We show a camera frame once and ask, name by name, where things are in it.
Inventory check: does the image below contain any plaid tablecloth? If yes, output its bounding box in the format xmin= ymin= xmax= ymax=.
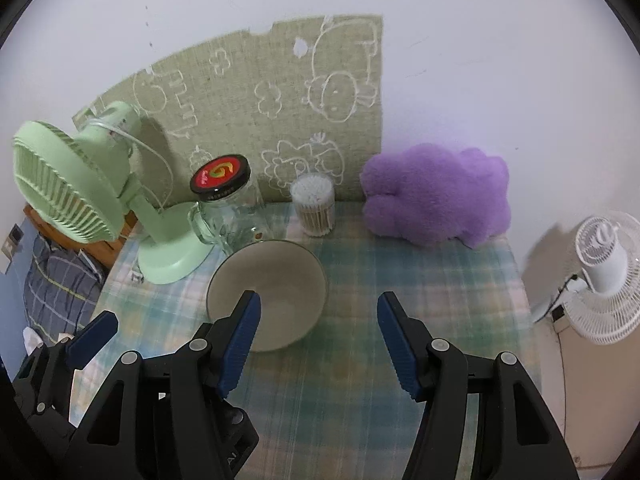
xmin=64 ymin=201 xmax=544 ymax=480

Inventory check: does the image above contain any green patterned wall mat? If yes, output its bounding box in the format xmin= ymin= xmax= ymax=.
xmin=73 ymin=14 xmax=383 ymax=204

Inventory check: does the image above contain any white standing fan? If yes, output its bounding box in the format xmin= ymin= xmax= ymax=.
xmin=532 ymin=211 xmax=639 ymax=346

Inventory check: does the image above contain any cotton swab container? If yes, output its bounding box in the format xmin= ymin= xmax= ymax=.
xmin=290 ymin=172 xmax=335 ymax=237

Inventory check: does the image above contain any green desk fan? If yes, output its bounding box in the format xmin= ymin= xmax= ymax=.
xmin=12 ymin=101 xmax=213 ymax=285

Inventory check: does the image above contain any purple plush pillow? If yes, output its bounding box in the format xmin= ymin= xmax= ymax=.
xmin=360 ymin=144 xmax=511 ymax=248

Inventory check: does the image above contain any glass jar black lid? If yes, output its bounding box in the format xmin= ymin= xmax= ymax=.
xmin=188 ymin=154 xmax=272 ymax=256

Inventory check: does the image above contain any blue plaid cloth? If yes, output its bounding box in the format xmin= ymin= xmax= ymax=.
xmin=23 ymin=234 xmax=106 ymax=346

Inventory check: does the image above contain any floral ceramic bowl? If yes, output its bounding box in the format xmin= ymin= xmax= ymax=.
xmin=206 ymin=240 xmax=329 ymax=352

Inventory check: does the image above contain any wooden chair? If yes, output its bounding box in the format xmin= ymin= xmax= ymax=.
xmin=22 ymin=202 xmax=139 ymax=271

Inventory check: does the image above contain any black fan power cable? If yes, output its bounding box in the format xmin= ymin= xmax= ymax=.
xmin=546 ymin=273 xmax=584 ymax=311

